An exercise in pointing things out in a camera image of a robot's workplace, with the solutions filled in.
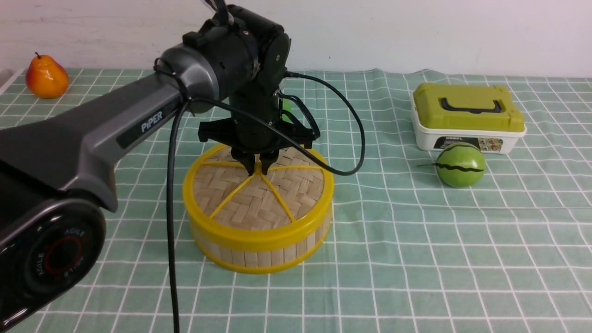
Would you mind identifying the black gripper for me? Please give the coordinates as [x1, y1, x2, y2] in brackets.
[198, 83, 320, 176]

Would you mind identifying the woven bamboo steamer lid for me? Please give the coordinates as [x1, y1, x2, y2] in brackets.
[183, 145, 334, 254]

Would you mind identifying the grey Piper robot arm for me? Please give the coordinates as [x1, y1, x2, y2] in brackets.
[0, 0, 318, 333]

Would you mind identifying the bamboo steamer base yellow rim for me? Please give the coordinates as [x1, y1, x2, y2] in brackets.
[190, 209, 333, 274]

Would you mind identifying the white box with green lid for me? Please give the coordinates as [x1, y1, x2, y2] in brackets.
[411, 82, 527, 154]

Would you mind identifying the green cup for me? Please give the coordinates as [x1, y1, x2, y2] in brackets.
[281, 99, 292, 123]

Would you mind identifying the green checkered tablecloth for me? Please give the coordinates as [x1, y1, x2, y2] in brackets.
[0, 69, 592, 333]

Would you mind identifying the green toy watermelon ball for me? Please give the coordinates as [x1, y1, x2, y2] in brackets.
[417, 142, 486, 188]

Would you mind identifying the orange toy pear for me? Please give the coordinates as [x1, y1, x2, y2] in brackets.
[25, 52, 69, 99]

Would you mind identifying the black cable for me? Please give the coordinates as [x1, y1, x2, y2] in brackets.
[153, 58, 366, 333]

